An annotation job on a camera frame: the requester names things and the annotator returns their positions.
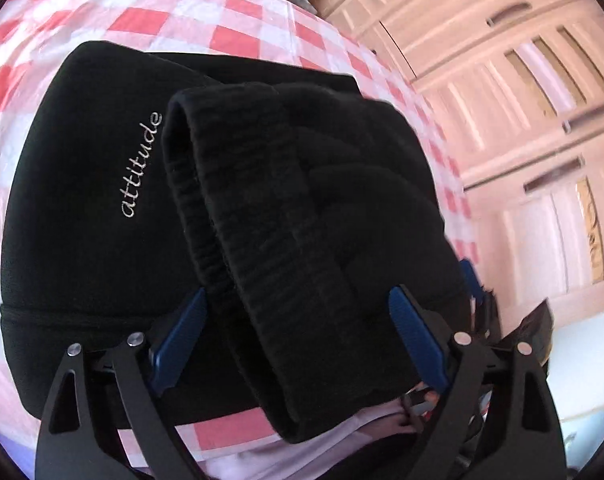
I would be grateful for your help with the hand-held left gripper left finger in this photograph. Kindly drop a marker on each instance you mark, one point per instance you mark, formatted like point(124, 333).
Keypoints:
point(177, 342)

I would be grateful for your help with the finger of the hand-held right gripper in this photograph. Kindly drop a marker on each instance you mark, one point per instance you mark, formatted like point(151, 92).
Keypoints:
point(466, 275)

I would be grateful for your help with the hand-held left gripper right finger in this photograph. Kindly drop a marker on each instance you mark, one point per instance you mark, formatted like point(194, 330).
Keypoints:
point(416, 340)

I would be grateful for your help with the black fleece sweater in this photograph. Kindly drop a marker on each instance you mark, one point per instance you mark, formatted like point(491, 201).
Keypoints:
point(107, 280)

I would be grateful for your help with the person's right hand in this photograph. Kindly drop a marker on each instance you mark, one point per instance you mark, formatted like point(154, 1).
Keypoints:
point(424, 401)

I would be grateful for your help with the beige wardrobe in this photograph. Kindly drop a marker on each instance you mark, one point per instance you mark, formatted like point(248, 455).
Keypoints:
point(482, 110)

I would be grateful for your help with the pink checkered bedsheet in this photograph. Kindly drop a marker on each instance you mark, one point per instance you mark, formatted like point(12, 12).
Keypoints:
point(132, 5)

